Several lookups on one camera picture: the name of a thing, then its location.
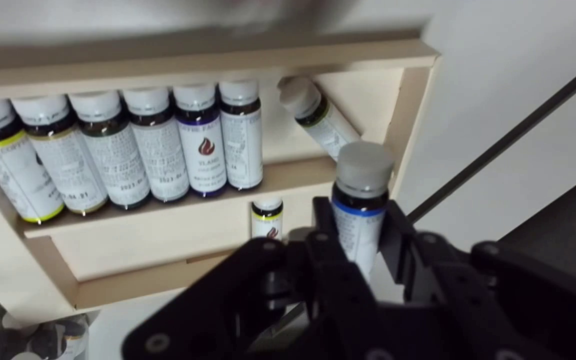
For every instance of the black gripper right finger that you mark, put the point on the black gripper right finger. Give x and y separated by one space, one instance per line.
411 266

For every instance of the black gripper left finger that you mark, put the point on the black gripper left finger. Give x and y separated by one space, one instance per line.
330 266

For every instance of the white bottle with blue band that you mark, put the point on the white bottle with blue band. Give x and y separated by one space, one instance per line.
361 173

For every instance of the small bottle yellow band logo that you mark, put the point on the small bottle yellow band logo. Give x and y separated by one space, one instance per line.
267 222

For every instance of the white labelled dark glass bottle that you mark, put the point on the white labelled dark glass bottle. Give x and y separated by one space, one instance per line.
118 160
69 166
241 147
160 152
321 123

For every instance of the light wooden tray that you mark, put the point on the light wooden tray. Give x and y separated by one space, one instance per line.
168 247

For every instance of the bottle with red flame logo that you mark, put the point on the bottle with red flame logo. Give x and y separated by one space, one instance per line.
200 152

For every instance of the white bottle with yellow band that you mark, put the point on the white bottle with yellow band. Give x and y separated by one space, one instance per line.
15 166

